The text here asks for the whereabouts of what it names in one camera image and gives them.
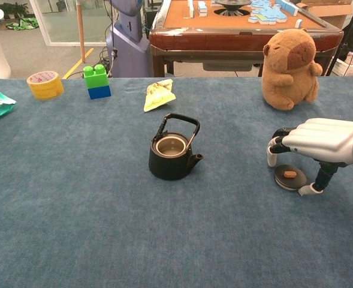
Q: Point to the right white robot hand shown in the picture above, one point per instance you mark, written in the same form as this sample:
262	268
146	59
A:
323	138

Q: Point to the small black round disc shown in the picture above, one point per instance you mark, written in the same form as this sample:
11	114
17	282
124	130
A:
284	181

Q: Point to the black cast iron teapot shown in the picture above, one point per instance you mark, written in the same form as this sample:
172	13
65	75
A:
170	168

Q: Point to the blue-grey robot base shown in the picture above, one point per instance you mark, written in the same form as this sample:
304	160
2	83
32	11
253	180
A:
128	45

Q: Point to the brown capybara plush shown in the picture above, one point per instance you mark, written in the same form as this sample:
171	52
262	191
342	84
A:
284	75

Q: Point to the white box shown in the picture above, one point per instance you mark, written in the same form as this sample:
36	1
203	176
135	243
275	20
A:
350	64

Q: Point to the black tripod stand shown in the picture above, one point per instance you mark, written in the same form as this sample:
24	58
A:
343	39

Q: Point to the blue mahjong tile pile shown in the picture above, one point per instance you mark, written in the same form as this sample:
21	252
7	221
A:
266	12

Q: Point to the brown mahjong table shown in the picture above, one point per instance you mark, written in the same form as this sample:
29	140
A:
224	39

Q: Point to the yellow snack bag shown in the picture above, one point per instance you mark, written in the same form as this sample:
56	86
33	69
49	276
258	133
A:
158	97

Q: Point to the white mahjong tile row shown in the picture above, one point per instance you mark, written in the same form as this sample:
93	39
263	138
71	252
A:
201	7

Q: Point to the blue table mat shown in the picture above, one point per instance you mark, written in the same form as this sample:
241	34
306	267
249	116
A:
104	210

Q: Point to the green and blue toy block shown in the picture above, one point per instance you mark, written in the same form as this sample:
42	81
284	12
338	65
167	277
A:
96	82

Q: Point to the wooden pole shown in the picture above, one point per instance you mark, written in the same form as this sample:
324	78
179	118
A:
80	30

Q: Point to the yellow tape roll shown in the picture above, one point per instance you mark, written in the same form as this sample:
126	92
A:
45	88

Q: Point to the green bag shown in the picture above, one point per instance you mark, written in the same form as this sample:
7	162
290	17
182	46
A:
26	24

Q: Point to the green potted plants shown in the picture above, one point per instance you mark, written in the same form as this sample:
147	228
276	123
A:
5	9

